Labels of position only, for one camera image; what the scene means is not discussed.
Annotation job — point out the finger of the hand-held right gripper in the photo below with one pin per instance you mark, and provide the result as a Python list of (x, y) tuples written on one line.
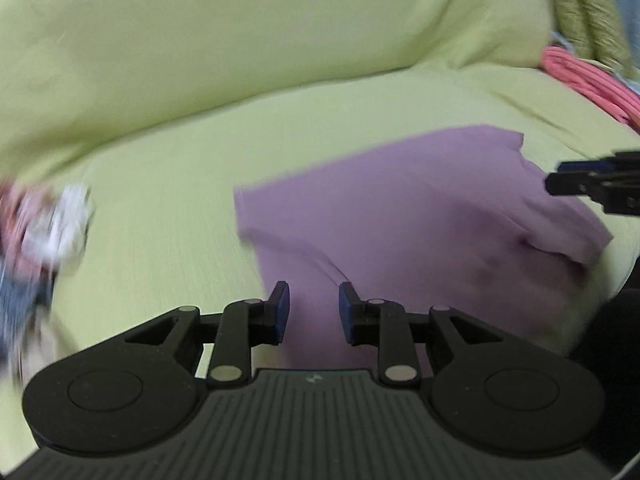
[(575, 185), (600, 164)]

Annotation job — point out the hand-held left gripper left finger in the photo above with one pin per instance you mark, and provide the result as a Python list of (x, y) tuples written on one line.
[(282, 310)]

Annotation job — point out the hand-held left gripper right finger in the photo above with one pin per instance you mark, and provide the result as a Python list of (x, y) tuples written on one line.
[(346, 310)]

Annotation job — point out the purple garment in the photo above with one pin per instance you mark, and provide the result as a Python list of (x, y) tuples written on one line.
[(400, 200)]

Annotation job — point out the pink ribbed cloth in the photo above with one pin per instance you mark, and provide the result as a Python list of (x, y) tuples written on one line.
[(590, 80)]

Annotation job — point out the green herringbone cushion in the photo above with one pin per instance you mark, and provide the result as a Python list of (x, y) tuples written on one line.
[(585, 10)]

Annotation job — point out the white garment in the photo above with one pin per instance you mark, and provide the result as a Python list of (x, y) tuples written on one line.
[(67, 225)]

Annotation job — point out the blue-grey patterned garment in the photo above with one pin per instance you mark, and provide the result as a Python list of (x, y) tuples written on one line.
[(20, 305)]

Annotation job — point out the green covered sofa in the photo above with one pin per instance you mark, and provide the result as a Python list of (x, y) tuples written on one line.
[(200, 60)]

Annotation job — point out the pink patterned garment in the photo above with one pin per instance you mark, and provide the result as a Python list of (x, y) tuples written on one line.
[(20, 220)]

